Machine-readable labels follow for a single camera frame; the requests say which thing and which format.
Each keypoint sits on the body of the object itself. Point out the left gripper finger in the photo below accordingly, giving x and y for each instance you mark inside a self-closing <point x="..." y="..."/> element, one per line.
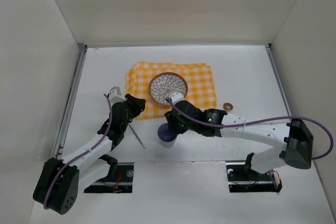
<point x="134" y="111"/>
<point x="135" y="105"/>

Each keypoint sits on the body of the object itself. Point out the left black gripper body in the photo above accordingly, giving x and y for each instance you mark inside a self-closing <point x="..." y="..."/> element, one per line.
<point x="130" y="107"/>

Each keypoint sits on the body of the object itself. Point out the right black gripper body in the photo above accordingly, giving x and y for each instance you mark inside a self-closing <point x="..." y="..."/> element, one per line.
<point x="174" y="123"/>

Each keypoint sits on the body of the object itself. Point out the lilac plastic cup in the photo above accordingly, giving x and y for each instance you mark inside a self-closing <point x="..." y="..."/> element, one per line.
<point x="167" y="138"/>

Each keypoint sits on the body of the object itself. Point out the floral patterned ceramic plate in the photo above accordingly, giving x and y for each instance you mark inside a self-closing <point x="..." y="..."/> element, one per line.
<point x="164" y="84"/>

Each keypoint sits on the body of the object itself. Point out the yellow white checkered napkin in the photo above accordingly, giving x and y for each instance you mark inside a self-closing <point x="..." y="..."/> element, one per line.
<point x="198" y="76"/>

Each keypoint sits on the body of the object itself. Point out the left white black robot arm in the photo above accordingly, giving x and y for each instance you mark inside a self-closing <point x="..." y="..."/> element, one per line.
<point x="61" y="180"/>

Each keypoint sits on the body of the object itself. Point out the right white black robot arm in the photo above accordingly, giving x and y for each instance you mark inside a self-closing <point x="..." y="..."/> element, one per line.
<point x="290" y="143"/>

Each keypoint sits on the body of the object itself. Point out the copper coloured spoon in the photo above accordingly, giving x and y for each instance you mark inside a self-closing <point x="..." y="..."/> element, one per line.
<point x="228" y="106"/>

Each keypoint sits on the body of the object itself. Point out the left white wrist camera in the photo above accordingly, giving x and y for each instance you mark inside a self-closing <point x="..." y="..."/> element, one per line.
<point x="115" y="95"/>

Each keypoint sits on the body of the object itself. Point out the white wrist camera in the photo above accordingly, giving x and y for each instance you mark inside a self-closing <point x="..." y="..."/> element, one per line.
<point x="115" y="95"/>
<point x="176" y="97"/>

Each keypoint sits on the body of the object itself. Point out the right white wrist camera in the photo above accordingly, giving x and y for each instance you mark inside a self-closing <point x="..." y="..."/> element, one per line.
<point x="176" y="97"/>

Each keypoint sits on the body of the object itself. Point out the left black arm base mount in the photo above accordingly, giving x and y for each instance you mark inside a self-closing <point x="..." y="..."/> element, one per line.
<point x="119" y="179"/>

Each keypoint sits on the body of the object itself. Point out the left aluminium table rail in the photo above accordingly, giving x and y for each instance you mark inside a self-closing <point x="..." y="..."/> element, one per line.
<point x="60" y="139"/>

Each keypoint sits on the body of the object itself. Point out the aluminium table rail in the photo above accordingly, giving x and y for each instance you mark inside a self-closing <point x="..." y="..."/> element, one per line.
<point x="60" y="139"/>
<point x="280" y="86"/>

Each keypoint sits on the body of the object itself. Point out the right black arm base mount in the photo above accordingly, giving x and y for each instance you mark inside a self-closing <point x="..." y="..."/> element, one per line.
<point x="241" y="180"/>

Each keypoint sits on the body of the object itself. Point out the right aluminium table rail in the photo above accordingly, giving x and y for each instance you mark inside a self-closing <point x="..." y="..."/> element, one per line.
<point x="280" y="86"/>

